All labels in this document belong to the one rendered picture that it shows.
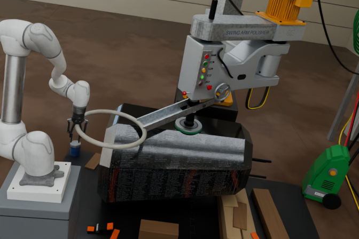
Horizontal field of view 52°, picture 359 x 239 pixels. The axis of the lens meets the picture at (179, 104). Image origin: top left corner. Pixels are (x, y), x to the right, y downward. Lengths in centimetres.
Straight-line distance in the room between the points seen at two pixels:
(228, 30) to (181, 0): 631
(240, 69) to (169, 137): 74
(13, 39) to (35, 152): 59
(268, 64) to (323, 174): 132
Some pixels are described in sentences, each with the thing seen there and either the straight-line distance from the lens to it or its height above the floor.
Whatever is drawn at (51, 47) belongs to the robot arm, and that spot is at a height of 160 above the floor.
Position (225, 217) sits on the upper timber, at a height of 20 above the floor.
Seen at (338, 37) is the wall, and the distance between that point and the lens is 1016.
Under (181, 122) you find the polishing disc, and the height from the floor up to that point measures 85.
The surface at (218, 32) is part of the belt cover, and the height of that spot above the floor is 164.
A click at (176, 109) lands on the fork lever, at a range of 279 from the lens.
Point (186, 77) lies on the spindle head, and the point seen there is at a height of 126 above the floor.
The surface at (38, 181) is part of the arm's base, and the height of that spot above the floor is 89.
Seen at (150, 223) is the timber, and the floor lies 14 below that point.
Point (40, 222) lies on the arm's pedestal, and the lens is 221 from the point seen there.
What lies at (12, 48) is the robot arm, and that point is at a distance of 205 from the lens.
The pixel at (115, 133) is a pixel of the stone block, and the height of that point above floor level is 77.
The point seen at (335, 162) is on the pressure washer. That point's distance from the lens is 375.
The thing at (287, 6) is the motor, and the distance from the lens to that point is 288.
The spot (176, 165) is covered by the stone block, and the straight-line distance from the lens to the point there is 277.
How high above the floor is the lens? 229
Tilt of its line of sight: 27 degrees down
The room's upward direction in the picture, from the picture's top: 11 degrees clockwise
